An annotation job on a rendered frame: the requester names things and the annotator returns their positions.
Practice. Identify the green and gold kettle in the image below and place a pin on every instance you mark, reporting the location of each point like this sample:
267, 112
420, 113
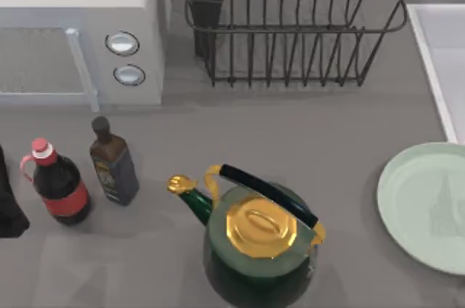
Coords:
254, 242

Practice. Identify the round microwave knob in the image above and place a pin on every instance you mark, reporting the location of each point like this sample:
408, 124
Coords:
122, 43
129, 75

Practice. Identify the dark square bottle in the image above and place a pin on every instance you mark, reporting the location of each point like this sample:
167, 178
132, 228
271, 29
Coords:
114, 173

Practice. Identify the dark bottle with red label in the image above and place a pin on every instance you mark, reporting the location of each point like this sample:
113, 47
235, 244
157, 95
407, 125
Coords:
61, 191

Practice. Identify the pale green plate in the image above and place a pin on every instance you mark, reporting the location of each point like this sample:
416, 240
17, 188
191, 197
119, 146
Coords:
425, 206

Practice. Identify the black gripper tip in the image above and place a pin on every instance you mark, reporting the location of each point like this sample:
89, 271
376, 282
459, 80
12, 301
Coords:
9, 206

